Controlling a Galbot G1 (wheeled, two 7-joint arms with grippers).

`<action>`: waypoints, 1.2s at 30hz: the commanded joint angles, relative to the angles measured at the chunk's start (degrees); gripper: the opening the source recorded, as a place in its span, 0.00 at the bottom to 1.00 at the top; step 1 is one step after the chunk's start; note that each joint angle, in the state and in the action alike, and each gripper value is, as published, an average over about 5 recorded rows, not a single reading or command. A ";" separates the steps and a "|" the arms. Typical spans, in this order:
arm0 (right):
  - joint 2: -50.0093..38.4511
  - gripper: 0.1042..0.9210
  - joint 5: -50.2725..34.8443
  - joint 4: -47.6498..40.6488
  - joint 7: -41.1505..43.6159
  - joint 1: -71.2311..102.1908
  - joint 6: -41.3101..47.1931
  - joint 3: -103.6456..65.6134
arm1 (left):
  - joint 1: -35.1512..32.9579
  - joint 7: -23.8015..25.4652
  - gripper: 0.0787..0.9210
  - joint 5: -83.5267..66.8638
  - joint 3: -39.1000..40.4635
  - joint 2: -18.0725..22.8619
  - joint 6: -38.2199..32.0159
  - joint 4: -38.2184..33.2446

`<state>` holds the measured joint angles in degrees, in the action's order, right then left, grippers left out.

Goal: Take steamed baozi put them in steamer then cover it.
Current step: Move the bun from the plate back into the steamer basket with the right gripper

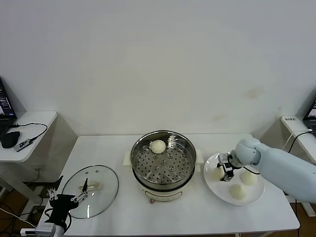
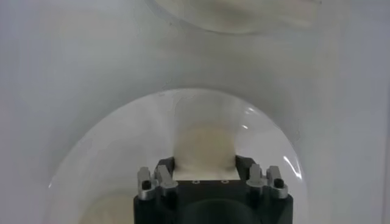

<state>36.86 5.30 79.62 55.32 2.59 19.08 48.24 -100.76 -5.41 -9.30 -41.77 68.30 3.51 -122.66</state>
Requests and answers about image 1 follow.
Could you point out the cream electric cooking pot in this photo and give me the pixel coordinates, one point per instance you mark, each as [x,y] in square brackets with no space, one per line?
[172,195]

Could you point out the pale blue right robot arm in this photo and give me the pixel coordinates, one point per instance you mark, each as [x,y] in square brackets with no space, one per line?
[279,165]

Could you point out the white steamed baozi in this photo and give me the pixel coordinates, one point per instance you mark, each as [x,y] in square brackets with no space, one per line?
[248,179]
[158,146]
[238,192]
[217,174]

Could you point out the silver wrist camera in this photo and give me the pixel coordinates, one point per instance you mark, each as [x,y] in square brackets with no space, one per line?
[223,158]
[44,228]

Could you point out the black laptop with bright screen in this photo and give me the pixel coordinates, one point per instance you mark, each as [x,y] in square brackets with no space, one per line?
[311,108]

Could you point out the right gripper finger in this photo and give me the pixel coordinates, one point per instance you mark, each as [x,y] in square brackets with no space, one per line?
[219,165]
[227,178]

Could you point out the white side table with mouse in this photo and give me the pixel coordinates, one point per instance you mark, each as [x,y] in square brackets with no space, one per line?
[37,118]

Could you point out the black laptop with dark screen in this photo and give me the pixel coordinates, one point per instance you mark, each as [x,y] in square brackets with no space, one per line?
[5,103]

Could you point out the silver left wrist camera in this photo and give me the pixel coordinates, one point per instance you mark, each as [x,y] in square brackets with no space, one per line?
[44,228]

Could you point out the white wall socket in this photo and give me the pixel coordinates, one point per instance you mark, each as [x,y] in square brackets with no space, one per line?
[39,168]

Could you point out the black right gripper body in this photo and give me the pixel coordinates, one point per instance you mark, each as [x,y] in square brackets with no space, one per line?
[228,170]

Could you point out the white side table with label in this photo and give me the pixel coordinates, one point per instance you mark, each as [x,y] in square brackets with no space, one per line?
[304,148]

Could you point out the black computer mouse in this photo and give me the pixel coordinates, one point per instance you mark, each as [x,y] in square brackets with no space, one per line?
[10,139]

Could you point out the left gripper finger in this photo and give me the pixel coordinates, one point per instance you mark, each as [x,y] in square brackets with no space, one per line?
[58,183]
[85,185]

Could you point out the small printed table label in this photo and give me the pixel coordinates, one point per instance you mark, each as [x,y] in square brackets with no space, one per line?
[289,120]

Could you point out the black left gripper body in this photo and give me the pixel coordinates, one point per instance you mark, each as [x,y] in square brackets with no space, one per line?
[61,205]

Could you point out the white round plate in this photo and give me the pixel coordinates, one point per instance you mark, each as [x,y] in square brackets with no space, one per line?
[222,192]

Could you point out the perforated stainless steamer basket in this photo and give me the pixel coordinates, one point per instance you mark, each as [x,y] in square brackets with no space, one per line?
[172,181]

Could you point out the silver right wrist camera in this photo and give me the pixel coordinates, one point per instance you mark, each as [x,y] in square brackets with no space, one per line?
[223,158]

